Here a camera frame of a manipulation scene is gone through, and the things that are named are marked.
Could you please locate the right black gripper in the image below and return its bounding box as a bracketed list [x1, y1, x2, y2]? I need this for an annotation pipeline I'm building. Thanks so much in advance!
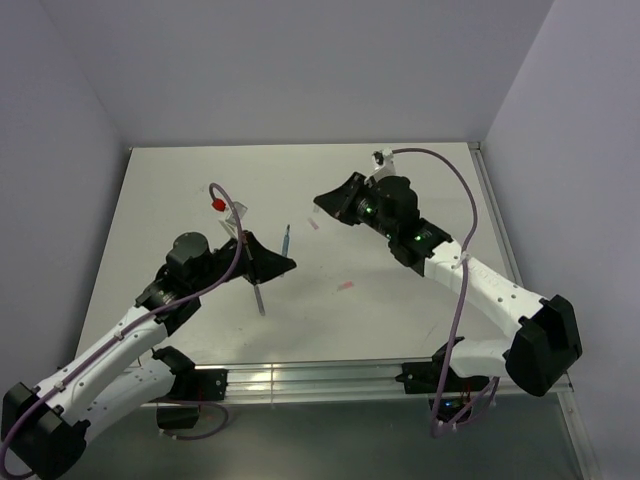
[315, 171, 397, 239]

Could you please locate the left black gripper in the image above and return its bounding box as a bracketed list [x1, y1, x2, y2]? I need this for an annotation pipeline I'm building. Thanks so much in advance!
[190, 229, 295, 293]

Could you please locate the blue pen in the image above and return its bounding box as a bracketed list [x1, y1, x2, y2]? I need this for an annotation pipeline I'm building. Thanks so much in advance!
[281, 224, 291, 258]

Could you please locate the purple-tinted pen cap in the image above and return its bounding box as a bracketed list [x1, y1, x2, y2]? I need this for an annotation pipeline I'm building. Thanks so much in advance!
[307, 217, 320, 230]

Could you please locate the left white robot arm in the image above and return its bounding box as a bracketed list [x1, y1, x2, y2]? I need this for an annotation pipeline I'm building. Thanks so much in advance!
[1, 231, 296, 479]

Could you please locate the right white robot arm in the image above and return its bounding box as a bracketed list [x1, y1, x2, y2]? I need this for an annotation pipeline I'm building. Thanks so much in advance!
[314, 172, 582, 397]

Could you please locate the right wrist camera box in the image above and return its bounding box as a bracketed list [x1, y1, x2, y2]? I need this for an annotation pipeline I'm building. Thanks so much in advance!
[367, 148, 396, 185]

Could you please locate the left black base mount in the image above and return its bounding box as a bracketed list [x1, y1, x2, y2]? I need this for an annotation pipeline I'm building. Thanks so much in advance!
[189, 368, 229, 402]

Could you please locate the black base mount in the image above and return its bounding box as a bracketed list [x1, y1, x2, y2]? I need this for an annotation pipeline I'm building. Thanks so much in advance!
[395, 361, 440, 395]
[189, 368, 229, 402]

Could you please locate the aluminium rail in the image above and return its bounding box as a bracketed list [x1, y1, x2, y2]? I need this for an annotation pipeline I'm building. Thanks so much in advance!
[189, 357, 574, 406]

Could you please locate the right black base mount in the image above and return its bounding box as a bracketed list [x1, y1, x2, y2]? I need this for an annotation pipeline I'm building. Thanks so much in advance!
[395, 361, 440, 395]

